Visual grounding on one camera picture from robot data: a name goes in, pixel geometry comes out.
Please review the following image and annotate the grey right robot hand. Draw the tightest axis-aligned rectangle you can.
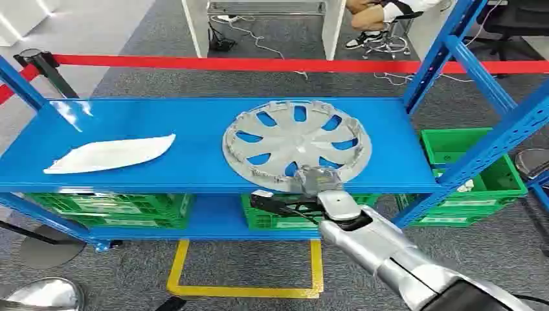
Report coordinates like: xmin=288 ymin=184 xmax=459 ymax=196
xmin=293 ymin=165 xmax=345 ymax=197

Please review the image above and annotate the silver plastic wheel hubcap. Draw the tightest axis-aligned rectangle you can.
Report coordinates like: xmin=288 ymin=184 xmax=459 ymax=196
xmin=222 ymin=100 xmax=373 ymax=194

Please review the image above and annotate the green plastic crate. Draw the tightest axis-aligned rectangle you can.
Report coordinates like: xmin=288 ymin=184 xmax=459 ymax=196
xmin=54 ymin=210 xmax=190 ymax=230
xmin=25 ymin=193 xmax=195 ymax=220
xmin=396 ymin=193 xmax=509 ymax=228
xmin=240 ymin=193 xmax=381 ymax=232
xmin=420 ymin=128 xmax=529 ymax=211

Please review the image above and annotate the long red barrier belt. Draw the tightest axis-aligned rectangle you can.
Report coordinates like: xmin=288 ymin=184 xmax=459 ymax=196
xmin=52 ymin=53 xmax=549 ymax=75

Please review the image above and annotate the blue metal shelf rack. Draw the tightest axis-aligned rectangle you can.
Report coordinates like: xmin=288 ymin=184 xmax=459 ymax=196
xmin=0 ymin=0 xmax=549 ymax=254

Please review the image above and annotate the white desk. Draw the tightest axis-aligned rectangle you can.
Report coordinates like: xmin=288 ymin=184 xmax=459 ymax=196
xmin=181 ymin=0 xmax=346 ymax=62

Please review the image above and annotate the chrome stool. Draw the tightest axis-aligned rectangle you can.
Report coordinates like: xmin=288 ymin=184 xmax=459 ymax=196
xmin=363 ymin=17 xmax=414 ymax=60

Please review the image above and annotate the black power adapter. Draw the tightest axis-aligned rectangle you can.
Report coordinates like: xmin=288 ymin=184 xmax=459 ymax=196
xmin=208 ymin=21 xmax=237 ymax=52

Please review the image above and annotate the person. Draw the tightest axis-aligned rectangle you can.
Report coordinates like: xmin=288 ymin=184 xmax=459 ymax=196
xmin=344 ymin=0 xmax=443 ymax=50

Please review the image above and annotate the white curved plastic part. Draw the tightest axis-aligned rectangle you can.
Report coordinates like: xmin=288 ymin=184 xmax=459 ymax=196
xmin=43 ymin=133 xmax=177 ymax=175

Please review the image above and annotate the chrome dome stanchion base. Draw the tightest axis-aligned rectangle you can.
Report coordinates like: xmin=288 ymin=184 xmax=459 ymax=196
xmin=514 ymin=148 xmax=549 ymax=182
xmin=0 ymin=277 xmax=85 ymax=311

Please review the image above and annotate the black office chair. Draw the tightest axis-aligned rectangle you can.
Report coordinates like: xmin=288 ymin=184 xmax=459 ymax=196
xmin=471 ymin=0 xmax=549 ymax=62

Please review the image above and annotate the dark round stanchion base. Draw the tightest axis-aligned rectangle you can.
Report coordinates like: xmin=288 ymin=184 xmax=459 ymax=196
xmin=0 ymin=220 xmax=87 ymax=271

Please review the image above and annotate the short red barrier belt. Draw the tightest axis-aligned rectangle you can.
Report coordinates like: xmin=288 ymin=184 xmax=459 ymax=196
xmin=0 ymin=64 xmax=41 ymax=106

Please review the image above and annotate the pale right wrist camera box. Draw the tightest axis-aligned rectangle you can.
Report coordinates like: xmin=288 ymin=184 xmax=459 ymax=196
xmin=316 ymin=190 xmax=362 ymax=222

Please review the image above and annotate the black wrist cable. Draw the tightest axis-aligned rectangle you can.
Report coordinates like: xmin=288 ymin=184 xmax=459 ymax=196
xmin=250 ymin=190 xmax=322 ymax=220

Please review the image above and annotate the white floor cable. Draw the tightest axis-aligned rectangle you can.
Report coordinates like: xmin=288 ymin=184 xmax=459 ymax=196
xmin=373 ymin=71 xmax=475 ymax=86

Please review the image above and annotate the white power strip with cable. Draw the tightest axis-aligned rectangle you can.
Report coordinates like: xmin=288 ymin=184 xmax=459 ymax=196
xmin=210 ymin=15 xmax=309 ymax=81

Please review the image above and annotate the black stanchion post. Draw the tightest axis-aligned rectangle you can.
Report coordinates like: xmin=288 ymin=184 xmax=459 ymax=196
xmin=13 ymin=48 xmax=81 ymax=100

